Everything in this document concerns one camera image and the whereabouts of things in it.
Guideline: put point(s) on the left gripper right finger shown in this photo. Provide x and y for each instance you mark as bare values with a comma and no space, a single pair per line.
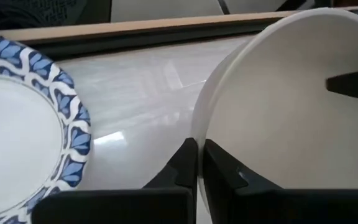
228,193

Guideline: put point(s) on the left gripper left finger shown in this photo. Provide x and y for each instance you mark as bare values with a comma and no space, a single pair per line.
172,186

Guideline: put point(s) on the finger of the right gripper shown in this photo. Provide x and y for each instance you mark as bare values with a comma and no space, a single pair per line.
356,85

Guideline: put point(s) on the white bowl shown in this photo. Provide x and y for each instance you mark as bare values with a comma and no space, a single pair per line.
284,109

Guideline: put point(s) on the blue patterned paper plate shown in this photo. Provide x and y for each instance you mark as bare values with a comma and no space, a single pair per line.
17,140

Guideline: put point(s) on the wooden table base board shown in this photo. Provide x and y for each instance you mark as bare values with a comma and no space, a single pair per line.
135,28

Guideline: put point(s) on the black mesh box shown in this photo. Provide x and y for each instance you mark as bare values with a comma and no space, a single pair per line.
42,11

